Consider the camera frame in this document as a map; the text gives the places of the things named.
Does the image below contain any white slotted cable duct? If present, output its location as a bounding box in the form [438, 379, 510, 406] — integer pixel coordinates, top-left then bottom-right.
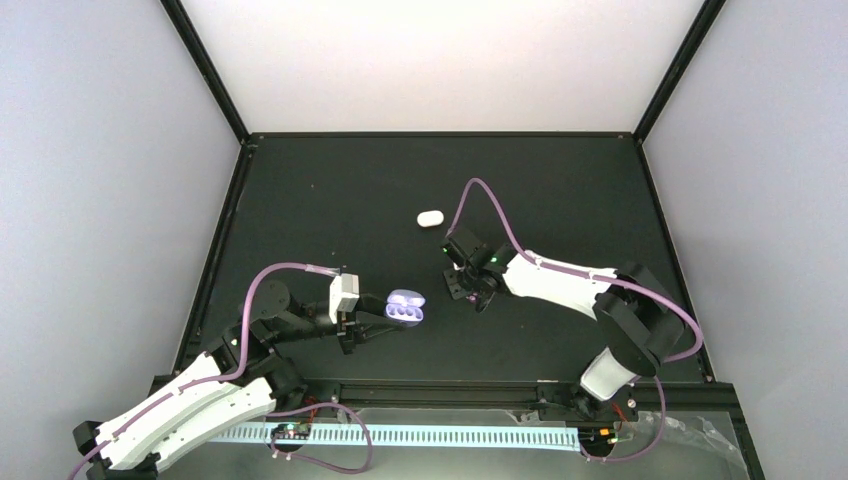
[212, 422, 581, 452]

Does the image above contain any black enclosure frame post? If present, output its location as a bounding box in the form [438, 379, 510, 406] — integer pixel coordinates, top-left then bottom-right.
[160, 0, 250, 144]

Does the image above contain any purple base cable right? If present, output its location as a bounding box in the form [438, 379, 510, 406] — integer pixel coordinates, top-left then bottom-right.
[579, 374, 669, 464]

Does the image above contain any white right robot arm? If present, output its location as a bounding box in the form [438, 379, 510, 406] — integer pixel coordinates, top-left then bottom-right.
[441, 227, 685, 420]

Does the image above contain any white earbud charging case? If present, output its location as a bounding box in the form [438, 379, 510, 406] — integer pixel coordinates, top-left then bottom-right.
[416, 210, 445, 228]

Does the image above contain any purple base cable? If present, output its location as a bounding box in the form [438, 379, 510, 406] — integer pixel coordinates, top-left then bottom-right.
[579, 374, 669, 464]
[268, 400, 375, 476]

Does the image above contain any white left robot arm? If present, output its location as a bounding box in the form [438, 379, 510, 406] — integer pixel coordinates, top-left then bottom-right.
[73, 274, 426, 479]

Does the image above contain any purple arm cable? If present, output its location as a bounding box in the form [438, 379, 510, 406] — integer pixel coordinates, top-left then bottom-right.
[447, 177, 705, 364]
[66, 262, 342, 480]

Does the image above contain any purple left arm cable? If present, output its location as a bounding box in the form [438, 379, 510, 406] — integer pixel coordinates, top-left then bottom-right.
[66, 262, 342, 480]

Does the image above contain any purple earbud charging case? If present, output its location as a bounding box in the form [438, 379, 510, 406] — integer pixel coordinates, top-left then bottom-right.
[384, 289, 426, 325]

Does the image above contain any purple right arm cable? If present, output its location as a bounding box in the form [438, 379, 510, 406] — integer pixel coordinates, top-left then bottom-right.
[447, 177, 705, 364]

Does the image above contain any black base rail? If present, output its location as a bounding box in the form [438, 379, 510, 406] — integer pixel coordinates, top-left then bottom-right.
[142, 376, 740, 425]

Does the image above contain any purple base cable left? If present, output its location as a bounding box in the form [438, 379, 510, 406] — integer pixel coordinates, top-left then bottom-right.
[268, 400, 375, 476]

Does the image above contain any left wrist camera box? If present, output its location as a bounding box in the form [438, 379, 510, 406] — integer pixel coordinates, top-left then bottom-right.
[328, 273, 360, 324]

